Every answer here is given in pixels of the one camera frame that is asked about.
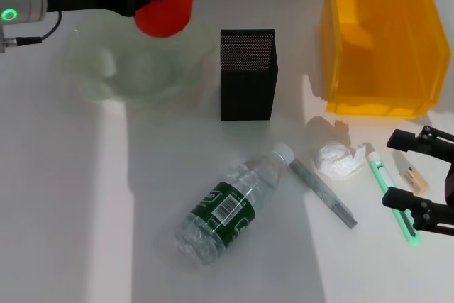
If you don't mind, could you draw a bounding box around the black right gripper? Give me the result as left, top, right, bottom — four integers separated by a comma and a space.
381, 124, 454, 237

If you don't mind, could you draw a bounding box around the red-orange toy orange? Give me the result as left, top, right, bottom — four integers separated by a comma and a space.
131, 0, 195, 38

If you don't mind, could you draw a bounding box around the white paper ball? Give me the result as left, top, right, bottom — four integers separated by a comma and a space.
314, 141, 367, 180

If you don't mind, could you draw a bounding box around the clear green-label water bottle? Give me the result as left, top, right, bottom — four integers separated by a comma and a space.
174, 142, 295, 267

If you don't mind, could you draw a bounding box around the beige eraser block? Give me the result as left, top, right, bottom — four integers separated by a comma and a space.
399, 166, 429, 197

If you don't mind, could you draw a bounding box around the pale green glass fruit plate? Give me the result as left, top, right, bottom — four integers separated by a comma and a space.
62, 15, 216, 107

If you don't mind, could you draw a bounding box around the grey glitter pen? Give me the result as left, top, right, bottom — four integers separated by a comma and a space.
289, 159, 358, 229

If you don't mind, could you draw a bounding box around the black mesh pen holder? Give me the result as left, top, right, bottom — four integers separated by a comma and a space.
219, 28, 279, 122

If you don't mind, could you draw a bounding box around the yellow plastic bin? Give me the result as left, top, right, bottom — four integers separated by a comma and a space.
320, 0, 452, 119

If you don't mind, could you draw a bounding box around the left arm cable with connector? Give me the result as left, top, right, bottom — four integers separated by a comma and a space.
0, 11, 63, 54

